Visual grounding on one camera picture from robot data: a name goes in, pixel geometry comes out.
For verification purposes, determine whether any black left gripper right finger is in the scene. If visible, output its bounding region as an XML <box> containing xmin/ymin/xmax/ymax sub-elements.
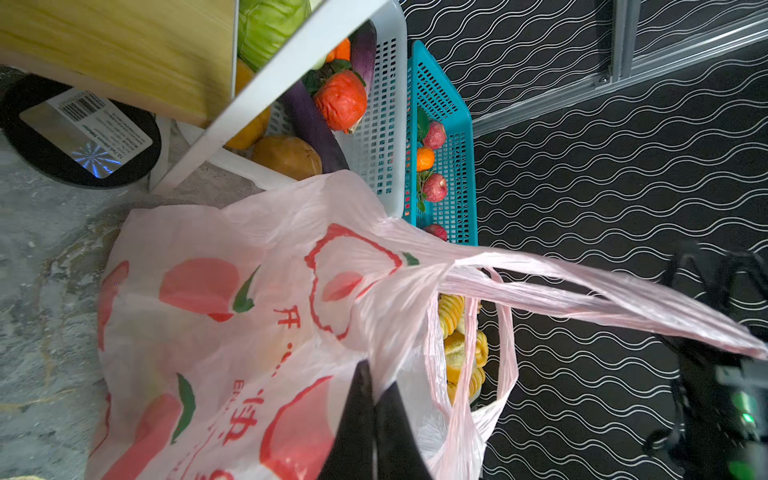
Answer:
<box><xmin>374</xmin><ymin>383</ymin><xmax>432</xmax><ymax>480</ymax></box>

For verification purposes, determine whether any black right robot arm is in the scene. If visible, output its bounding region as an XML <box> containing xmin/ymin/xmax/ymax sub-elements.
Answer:
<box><xmin>642</xmin><ymin>243</ymin><xmax>767</xmax><ymax>479</ymax></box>

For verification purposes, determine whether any teal plastic basket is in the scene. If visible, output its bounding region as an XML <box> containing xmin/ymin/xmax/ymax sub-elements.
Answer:
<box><xmin>403</xmin><ymin>41</ymin><xmax>478</xmax><ymax>246</ymax></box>

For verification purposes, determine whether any green cabbage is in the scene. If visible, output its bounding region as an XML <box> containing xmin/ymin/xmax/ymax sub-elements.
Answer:
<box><xmin>237</xmin><ymin>0</ymin><xmax>312</xmax><ymax>72</ymax></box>

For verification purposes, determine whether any yellow pumpkin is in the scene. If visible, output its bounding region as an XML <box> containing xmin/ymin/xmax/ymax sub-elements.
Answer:
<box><xmin>223</xmin><ymin>58</ymin><xmax>272</xmax><ymax>152</ymax></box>

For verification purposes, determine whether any tray of breads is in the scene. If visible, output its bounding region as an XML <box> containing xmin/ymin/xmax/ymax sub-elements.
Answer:
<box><xmin>438</xmin><ymin>294</ymin><xmax>489</xmax><ymax>403</ymax></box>

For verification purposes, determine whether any red apple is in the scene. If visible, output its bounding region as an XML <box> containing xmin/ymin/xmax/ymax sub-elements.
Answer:
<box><xmin>422</xmin><ymin>121</ymin><xmax>447</xmax><ymax>151</ymax></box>
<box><xmin>423</xmin><ymin>224</ymin><xmax>449</xmax><ymax>242</ymax></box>
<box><xmin>422</xmin><ymin>173</ymin><xmax>448</xmax><ymax>203</ymax></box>

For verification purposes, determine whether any orange with green leaves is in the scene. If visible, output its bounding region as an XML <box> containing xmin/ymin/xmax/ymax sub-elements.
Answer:
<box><xmin>415</xmin><ymin>146</ymin><xmax>436</xmax><ymax>211</ymax></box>

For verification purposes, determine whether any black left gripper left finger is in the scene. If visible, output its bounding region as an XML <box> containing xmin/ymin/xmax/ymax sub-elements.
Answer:
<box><xmin>317</xmin><ymin>360</ymin><xmax>375</xmax><ymax>480</ymax></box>

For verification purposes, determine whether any brown potato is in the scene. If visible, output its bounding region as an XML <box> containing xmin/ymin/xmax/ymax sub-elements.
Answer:
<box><xmin>251</xmin><ymin>135</ymin><xmax>322</xmax><ymax>181</ymax></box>

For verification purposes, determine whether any red tomato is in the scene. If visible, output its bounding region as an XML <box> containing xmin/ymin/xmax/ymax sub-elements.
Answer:
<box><xmin>313</xmin><ymin>70</ymin><xmax>368</xmax><ymax>133</ymax></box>

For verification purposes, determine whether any pink plastic bag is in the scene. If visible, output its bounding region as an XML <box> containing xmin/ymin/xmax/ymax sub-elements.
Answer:
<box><xmin>85</xmin><ymin>171</ymin><xmax>767</xmax><ymax>479</ymax></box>

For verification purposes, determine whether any purple eggplant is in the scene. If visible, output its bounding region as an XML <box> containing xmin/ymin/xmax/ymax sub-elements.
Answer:
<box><xmin>279</xmin><ymin>80</ymin><xmax>349</xmax><ymax>173</ymax></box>

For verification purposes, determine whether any grey white plastic basket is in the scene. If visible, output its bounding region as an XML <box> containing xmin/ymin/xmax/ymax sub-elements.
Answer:
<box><xmin>176</xmin><ymin>0</ymin><xmax>409</xmax><ymax>220</ymax></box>

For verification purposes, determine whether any orange carrot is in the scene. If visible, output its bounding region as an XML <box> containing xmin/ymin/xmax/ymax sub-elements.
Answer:
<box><xmin>325</xmin><ymin>38</ymin><xmax>351</xmax><ymax>63</ymax></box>

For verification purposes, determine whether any black round tin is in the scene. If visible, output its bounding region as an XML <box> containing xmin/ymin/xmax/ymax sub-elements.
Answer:
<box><xmin>1</xmin><ymin>74</ymin><xmax>164</xmax><ymax>189</ymax></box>

